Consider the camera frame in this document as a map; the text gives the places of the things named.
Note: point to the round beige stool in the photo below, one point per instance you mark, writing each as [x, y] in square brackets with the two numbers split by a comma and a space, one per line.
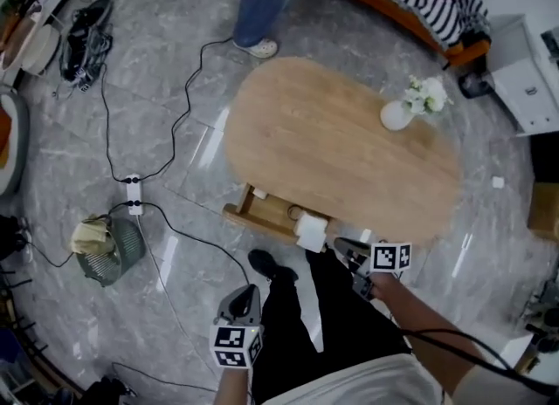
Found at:
[39, 47]

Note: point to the small white square pad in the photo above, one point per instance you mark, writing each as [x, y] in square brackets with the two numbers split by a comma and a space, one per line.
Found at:
[498, 182]

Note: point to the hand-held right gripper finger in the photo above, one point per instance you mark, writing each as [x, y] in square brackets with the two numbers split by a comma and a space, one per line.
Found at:
[349, 245]

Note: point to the wooden box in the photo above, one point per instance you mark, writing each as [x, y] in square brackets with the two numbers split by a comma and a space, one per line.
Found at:
[545, 207]

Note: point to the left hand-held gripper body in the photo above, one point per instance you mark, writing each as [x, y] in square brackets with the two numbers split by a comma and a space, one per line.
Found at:
[233, 342]

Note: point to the beige cloth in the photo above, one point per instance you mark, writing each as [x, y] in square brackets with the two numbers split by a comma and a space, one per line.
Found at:
[89, 237]

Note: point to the black white striped blanket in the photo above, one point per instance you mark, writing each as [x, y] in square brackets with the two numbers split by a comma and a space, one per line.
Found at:
[432, 10]

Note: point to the person's black shoe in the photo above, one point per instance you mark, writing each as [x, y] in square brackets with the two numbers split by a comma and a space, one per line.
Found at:
[266, 263]

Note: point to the small black object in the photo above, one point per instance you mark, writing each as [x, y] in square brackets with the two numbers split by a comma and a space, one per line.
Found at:
[476, 85]

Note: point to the orange sofa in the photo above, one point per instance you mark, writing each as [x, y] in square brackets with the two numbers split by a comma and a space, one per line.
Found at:
[388, 6]

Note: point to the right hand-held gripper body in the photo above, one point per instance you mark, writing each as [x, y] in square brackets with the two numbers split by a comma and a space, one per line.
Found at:
[390, 257]

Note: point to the green slatted basket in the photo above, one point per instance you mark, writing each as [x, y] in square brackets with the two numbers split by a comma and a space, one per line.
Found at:
[120, 250]

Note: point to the pile of black gear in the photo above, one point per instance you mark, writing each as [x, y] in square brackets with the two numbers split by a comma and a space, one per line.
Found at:
[85, 45]

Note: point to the white tissue roll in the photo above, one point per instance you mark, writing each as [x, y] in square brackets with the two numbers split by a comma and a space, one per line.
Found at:
[312, 231]

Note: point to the wooden drawer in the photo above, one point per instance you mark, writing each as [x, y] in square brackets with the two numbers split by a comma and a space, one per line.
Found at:
[266, 215]

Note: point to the white power strip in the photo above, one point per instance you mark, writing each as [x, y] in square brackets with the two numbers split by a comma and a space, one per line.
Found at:
[134, 194]

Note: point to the small white box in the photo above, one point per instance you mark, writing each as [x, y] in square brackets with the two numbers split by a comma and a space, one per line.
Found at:
[260, 193]

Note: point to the person's left forearm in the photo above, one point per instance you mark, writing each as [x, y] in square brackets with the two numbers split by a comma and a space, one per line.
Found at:
[233, 388]

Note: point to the person's right forearm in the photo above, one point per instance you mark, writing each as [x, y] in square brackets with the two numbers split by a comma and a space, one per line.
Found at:
[419, 320]

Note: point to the grey armchair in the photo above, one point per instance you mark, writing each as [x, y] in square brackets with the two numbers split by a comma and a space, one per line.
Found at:
[15, 146]

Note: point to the person's black trousers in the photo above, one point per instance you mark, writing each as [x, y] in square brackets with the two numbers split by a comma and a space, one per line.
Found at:
[305, 324]

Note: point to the wooden table top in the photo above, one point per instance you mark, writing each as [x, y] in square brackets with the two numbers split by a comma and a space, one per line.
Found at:
[323, 150]

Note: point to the white vase with white flowers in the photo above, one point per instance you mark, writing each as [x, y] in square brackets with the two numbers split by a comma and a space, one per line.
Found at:
[395, 116]

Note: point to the white cabinet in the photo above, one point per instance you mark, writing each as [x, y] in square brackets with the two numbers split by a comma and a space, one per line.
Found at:
[524, 76]

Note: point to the person's white shirt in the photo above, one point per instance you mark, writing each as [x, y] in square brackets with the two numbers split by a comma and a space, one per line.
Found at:
[358, 383]

